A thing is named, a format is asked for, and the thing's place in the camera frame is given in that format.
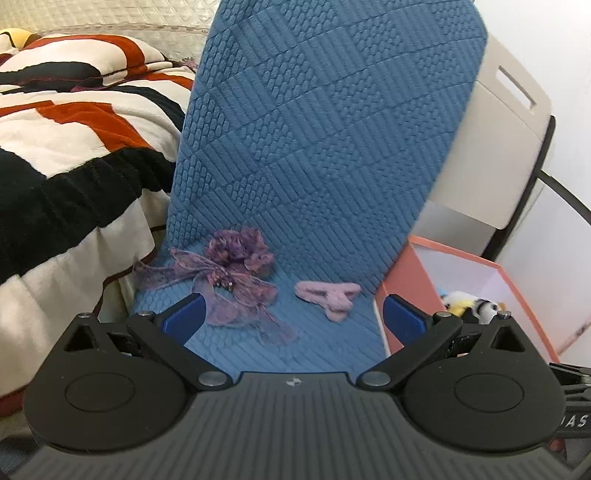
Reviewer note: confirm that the red black striped blanket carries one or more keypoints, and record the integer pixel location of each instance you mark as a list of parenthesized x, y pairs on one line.
[(69, 184)]

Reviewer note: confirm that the pink cardboard box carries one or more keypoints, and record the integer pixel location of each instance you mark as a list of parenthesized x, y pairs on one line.
[(406, 281)]

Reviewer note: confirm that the beige folding table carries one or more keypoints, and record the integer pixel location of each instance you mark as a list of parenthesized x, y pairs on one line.
[(498, 138)]

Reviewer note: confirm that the beige quilted bed cover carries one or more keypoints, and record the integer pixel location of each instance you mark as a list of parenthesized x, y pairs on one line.
[(115, 14)]

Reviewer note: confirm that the pink fuzzy hair clip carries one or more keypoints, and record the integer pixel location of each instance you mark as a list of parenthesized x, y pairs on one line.
[(330, 300)]

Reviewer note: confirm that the black curved metal bar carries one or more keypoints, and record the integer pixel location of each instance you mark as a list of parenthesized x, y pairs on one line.
[(568, 189)]

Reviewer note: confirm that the purple hair bow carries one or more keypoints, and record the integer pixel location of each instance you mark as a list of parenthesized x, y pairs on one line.
[(235, 249)]

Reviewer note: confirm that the blue textured chair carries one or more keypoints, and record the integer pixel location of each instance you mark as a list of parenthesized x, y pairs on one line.
[(323, 138)]

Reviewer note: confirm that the black white panda plush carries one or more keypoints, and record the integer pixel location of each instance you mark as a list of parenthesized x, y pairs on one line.
[(487, 308)]

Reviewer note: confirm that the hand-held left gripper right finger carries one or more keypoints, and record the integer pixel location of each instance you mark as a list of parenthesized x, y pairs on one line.
[(403, 319)]

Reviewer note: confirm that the white wardrobe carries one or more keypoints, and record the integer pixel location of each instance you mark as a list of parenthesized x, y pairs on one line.
[(568, 69)]

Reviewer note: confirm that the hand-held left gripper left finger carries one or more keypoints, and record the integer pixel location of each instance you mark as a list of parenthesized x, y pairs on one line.
[(185, 319)]

